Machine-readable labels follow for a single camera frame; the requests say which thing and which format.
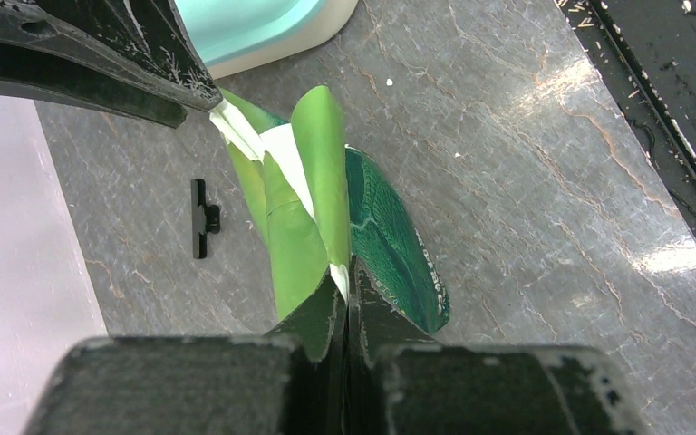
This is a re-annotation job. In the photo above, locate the teal litter box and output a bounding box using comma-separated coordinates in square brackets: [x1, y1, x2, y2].
[176, 0, 358, 80]

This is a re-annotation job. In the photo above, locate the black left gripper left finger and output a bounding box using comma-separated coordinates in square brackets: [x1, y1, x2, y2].
[24, 276, 346, 434]

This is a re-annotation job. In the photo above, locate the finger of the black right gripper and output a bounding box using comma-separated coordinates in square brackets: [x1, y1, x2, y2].
[0, 44, 188, 128]
[0, 1, 223, 111]

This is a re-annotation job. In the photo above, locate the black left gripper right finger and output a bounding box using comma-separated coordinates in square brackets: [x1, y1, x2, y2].
[347, 257, 646, 434]

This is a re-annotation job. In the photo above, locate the green litter bag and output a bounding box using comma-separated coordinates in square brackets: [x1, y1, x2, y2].
[209, 85, 450, 362]

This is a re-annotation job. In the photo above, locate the black bag clip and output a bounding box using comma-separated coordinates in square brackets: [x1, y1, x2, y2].
[190, 179, 221, 259]

